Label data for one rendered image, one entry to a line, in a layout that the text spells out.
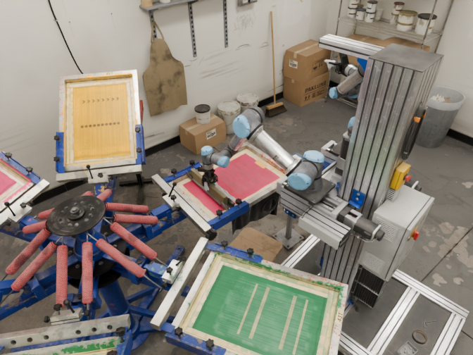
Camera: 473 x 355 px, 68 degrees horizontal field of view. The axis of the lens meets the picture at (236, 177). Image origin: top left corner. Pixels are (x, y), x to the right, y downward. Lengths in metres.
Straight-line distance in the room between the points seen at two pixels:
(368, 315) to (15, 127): 3.51
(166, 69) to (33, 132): 1.54
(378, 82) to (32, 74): 3.03
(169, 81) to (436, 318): 3.46
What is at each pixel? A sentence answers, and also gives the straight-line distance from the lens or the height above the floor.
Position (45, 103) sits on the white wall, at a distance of 3.95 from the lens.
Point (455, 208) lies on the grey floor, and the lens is 4.32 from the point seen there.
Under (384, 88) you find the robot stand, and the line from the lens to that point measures 1.80.
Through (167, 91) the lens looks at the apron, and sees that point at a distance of 4.35.
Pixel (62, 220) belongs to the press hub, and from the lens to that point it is 2.07.
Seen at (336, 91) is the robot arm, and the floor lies 1.58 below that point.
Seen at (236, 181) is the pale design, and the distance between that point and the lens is 2.60.
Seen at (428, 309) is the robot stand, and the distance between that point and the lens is 3.10.
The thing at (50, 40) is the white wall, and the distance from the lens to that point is 3.80.
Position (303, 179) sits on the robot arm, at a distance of 1.86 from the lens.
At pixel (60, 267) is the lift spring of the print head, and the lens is 2.00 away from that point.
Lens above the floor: 2.65
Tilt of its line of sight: 40 degrees down
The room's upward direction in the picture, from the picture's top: 2 degrees counter-clockwise
